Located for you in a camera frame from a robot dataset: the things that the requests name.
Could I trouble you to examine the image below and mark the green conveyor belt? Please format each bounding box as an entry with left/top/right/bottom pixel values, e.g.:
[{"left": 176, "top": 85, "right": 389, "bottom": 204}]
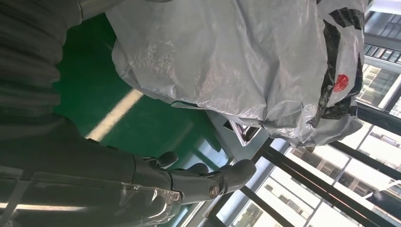
[{"left": 52, "top": 12, "right": 233, "bottom": 176}]

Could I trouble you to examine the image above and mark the black window frame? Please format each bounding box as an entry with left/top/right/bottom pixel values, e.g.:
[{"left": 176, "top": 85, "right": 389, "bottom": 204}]
[{"left": 203, "top": 12, "right": 401, "bottom": 227}]

